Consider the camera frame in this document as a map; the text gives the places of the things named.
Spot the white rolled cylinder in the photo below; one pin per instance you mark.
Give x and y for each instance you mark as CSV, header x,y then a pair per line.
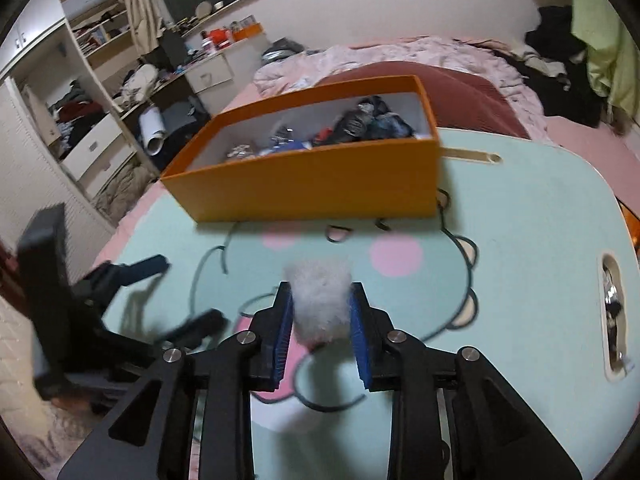
x,y
152,132

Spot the red and black packet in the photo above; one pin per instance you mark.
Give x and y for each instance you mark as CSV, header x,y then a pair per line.
x,y
325,135

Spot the dark grey bundle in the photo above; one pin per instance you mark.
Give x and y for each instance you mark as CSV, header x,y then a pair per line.
x,y
282,50

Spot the red clothes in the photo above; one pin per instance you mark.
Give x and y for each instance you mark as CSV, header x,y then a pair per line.
x,y
77,110

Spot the white fluffy scrunchie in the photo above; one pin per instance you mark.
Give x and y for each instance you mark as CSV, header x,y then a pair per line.
x,y
320,300

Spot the pile of black clothes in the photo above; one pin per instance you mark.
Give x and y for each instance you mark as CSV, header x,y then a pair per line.
x,y
555,60

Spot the beige bag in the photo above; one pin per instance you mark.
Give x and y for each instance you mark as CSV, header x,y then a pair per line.
x,y
142,82

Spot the maroon cushion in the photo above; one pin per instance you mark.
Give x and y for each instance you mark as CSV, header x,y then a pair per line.
x,y
465,95

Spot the beige curtain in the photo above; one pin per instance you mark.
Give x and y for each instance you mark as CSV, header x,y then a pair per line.
x,y
137,5

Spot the white wardrobe drawers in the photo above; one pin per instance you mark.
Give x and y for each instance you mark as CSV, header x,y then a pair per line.
x,y
95,147

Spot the small orange box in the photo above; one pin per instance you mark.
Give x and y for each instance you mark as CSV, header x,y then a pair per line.
x,y
247,31

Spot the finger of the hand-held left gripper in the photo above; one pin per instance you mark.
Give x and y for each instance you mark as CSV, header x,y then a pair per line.
x,y
145,267
200,325

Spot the pink floral blanket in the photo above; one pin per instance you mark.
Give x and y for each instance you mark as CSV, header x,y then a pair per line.
x,y
400,52

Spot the red container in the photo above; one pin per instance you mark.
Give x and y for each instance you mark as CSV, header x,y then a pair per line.
x,y
220,37

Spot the round mirror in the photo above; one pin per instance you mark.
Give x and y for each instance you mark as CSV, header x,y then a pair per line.
x,y
203,9

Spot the black monitor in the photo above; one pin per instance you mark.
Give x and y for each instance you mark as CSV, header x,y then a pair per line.
x,y
173,46

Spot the light green hanging garment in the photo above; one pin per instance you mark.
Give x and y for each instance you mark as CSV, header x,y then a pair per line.
x,y
607,35

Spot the black plastic bag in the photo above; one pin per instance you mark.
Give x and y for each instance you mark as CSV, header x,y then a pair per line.
x,y
355,122

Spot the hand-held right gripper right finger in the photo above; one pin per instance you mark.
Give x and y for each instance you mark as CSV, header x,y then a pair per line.
x,y
361,340

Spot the blue printed packet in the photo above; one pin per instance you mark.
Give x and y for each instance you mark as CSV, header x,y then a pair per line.
x,y
287,146

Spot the crumpled foil wrapper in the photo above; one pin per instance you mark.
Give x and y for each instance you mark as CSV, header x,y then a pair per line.
x,y
614,305

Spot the small white drawer cabinet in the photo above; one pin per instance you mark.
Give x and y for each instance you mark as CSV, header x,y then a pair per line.
x,y
210,72

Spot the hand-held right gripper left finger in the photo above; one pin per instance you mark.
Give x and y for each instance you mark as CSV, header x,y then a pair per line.
x,y
282,332

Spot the orange cardboard box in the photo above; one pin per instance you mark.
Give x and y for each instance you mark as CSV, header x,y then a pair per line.
x,y
310,185

